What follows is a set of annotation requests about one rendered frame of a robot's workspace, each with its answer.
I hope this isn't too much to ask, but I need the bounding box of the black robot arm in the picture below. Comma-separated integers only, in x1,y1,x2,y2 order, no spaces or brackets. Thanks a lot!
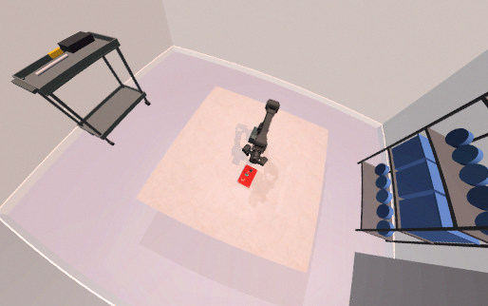
249,99,280,164

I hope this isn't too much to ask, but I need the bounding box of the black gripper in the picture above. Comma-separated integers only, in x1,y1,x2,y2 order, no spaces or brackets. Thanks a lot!
242,144,268,166

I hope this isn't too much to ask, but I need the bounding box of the red circuit board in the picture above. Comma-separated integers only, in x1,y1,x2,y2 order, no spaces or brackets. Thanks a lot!
237,164,257,188

